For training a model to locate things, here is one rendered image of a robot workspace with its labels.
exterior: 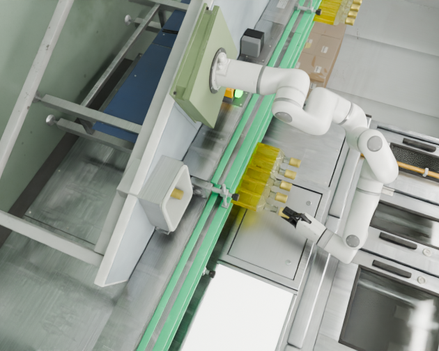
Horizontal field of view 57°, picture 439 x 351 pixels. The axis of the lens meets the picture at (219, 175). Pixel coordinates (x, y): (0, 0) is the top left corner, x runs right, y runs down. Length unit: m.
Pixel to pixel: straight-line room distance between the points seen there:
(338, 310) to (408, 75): 5.39
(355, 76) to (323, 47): 0.99
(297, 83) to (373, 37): 5.89
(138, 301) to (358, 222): 0.80
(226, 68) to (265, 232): 0.70
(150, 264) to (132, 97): 0.72
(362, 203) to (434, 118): 4.93
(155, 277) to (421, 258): 1.05
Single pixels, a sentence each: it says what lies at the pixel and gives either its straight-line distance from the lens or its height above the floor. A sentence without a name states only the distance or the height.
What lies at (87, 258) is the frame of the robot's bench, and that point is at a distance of 1.41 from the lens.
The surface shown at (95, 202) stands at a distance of 1.90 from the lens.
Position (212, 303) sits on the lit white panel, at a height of 1.03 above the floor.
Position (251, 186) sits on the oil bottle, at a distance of 1.62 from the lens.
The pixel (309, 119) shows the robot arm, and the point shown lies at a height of 1.17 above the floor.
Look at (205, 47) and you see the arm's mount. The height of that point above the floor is 0.81.
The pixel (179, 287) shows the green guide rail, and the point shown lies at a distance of 1.48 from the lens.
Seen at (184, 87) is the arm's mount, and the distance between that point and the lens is 1.27.
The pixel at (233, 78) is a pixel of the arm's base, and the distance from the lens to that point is 1.37.
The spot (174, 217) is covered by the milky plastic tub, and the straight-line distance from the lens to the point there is 1.47.
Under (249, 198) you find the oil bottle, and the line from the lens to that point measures 1.59.
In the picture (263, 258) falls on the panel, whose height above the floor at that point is 1.15.
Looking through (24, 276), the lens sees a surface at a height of 0.27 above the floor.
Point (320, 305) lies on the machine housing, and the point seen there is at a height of 1.41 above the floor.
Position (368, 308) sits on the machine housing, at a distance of 1.73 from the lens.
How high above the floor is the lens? 1.25
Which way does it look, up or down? 13 degrees down
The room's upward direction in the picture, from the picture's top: 109 degrees clockwise
